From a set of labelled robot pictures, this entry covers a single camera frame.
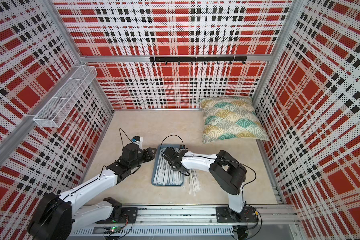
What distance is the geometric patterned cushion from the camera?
92 centimetres

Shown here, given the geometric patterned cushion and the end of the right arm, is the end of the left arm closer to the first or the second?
the end of the right arm

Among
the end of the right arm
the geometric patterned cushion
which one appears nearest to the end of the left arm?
the end of the right arm
